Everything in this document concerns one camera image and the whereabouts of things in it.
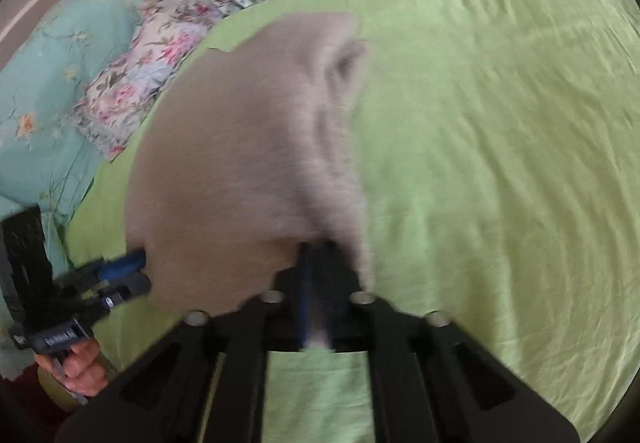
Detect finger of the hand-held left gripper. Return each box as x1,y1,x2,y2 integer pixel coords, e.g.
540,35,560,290
95,248,149,282
99,274,152,310

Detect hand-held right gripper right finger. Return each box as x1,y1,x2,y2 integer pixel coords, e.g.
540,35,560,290
321,242,582,443

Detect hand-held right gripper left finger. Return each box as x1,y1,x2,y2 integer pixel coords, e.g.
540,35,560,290
54,242,322,443

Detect brown knitted sweater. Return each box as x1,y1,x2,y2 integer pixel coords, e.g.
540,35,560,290
125,12,373,350

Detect person's left hand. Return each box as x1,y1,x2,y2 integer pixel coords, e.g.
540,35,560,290
35,339,109,404

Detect floral ruffled pillow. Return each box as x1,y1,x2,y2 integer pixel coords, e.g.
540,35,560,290
75,18,216,164

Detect teal floral duvet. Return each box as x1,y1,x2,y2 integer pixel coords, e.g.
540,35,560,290
0,0,156,274

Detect green bed sheet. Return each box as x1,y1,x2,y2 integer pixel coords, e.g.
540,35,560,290
65,0,640,443

